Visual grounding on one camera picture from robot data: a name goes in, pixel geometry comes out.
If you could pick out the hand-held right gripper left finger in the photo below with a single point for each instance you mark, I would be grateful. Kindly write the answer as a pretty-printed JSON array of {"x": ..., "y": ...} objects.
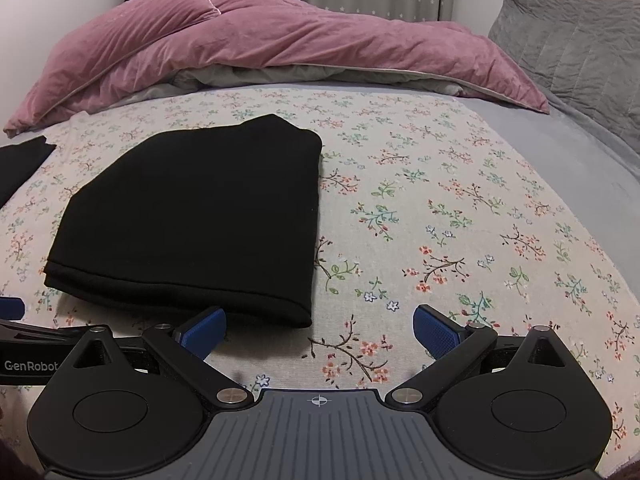
[{"x": 202, "y": 332}]

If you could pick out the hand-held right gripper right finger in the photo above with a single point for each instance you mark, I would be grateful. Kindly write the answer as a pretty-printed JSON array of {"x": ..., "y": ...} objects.
[{"x": 435, "y": 330}]

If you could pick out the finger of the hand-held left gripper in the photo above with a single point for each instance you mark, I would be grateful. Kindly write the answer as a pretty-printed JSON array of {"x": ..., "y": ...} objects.
[{"x": 10, "y": 308}]

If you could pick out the black pants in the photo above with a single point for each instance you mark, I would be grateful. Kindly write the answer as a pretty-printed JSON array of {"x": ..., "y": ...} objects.
[{"x": 200, "y": 210}]

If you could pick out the floral bed cover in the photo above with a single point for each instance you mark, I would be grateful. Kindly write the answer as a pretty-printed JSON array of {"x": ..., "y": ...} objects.
[{"x": 425, "y": 220}]

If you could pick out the black folded garment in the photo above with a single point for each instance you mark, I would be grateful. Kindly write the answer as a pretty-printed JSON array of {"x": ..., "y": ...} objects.
[{"x": 20, "y": 165}]

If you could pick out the pink pillow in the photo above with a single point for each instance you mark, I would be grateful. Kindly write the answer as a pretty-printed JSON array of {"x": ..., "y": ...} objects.
[{"x": 110, "y": 45}]

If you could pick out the pink duvet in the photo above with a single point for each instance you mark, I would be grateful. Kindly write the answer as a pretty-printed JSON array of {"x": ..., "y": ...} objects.
[{"x": 350, "y": 40}]

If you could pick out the grey quilted pillow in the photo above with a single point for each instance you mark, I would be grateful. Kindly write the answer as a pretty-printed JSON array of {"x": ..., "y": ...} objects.
[{"x": 580, "y": 40}]

